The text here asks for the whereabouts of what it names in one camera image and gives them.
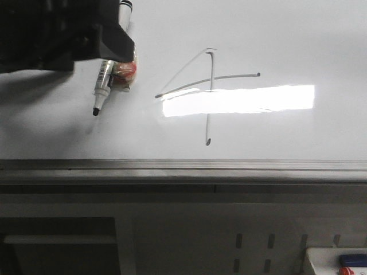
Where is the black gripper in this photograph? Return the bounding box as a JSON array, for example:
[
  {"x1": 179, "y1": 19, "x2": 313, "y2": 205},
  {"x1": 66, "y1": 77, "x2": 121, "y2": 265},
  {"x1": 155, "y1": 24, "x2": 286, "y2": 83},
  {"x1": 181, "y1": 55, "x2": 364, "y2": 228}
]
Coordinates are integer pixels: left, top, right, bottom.
[{"x1": 1, "y1": 1, "x2": 134, "y2": 73}]

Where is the white whiteboard marker black tip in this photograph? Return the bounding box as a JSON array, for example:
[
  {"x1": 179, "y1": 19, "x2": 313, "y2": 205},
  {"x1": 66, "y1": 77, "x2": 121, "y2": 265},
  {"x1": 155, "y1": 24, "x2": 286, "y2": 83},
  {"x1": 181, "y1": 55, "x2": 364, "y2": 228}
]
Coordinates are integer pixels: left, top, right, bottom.
[{"x1": 93, "y1": 1, "x2": 133, "y2": 116}]

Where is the white whiteboard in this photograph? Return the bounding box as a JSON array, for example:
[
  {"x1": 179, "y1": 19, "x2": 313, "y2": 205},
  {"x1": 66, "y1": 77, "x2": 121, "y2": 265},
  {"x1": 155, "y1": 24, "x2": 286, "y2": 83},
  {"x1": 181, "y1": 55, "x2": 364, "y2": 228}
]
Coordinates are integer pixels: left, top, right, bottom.
[{"x1": 1, "y1": 1, "x2": 366, "y2": 160}]

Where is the white storage box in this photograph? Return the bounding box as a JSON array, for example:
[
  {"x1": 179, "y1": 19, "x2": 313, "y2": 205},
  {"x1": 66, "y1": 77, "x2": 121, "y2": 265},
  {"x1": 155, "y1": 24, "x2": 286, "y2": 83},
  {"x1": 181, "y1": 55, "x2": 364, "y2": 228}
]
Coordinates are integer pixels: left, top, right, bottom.
[{"x1": 303, "y1": 247, "x2": 366, "y2": 274}]

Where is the blue eraser block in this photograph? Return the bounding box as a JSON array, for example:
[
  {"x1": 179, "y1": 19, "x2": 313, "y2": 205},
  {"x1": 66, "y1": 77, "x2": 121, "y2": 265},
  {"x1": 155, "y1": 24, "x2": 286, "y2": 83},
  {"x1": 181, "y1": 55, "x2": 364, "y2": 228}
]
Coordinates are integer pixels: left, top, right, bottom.
[{"x1": 339, "y1": 254, "x2": 367, "y2": 268}]

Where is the aluminium whiteboard tray rail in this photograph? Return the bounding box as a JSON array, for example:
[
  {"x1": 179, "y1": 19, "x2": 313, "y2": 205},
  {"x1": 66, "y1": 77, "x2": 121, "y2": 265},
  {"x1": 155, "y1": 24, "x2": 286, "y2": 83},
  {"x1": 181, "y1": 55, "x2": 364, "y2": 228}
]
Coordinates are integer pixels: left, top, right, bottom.
[{"x1": 1, "y1": 159, "x2": 366, "y2": 185}]

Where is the white slotted bracket panel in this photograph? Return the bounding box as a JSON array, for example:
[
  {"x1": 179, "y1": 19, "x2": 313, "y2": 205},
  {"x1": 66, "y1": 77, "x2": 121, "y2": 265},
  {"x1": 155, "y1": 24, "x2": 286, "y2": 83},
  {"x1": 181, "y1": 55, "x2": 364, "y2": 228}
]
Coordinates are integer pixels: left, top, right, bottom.
[{"x1": 231, "y1": 218, "x2": 342, "y2": 274}]

